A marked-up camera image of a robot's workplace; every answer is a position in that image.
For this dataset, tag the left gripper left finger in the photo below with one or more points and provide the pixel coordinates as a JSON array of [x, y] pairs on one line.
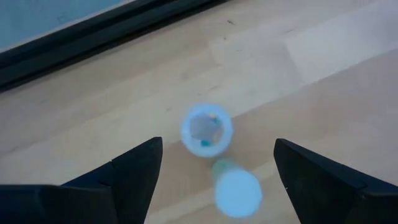
[[136, 180]]

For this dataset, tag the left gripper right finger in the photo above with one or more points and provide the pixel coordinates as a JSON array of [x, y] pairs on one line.
[[320, 193]]

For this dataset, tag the clear medicine bottle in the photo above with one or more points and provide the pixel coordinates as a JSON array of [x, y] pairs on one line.
[[189, 146]]

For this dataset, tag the green medicine bottle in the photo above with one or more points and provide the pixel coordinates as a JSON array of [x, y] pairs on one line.
[[237, 193]]

